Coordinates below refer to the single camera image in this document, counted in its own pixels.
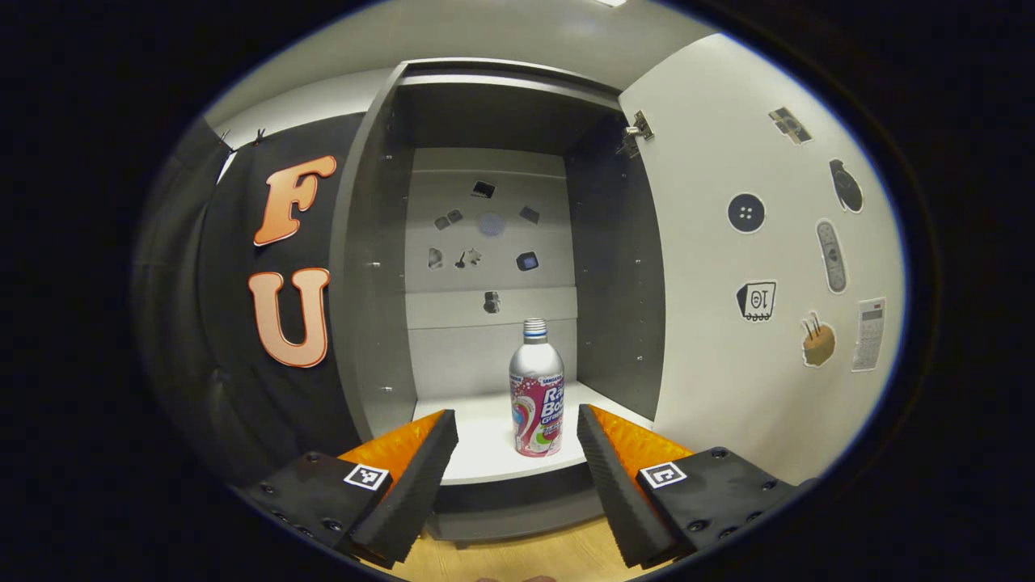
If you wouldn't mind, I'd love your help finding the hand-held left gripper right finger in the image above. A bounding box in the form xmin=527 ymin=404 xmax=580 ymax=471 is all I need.
xmin=577 ymin=404 xmax=809 ymax=570

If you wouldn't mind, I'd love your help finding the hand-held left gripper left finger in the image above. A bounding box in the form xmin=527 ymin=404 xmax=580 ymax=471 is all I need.
xmin=230 ymin=409 xmax=459 ymax=570

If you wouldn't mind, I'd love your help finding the silver pink label bottle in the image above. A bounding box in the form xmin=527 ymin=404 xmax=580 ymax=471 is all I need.
xmin=509 ymin=318 xmax=565 ymax=458

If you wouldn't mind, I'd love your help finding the light grey cabinet door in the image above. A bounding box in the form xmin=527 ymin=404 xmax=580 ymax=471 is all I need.
xmin=619 ymin=32 xmax=906 ymax=486

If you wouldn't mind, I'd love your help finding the dark grey cabinet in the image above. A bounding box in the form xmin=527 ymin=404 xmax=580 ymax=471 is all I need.
xmin=327 ymin=57 xmax=668 ymax=542

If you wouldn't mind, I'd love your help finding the metal door hinge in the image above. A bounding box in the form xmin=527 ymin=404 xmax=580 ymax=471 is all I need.
xmin=623 ymin=110 xmax=655 ymax=159

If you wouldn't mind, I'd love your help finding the black backdrop cloth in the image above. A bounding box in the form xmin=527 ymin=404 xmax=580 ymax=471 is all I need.
xmin=133 ymin=113 xmax=365 ymax=486

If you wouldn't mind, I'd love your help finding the row of cloth clips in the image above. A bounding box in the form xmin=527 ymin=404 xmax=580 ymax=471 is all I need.
xmin=217 ymin=127 xmax=268 ymax=153

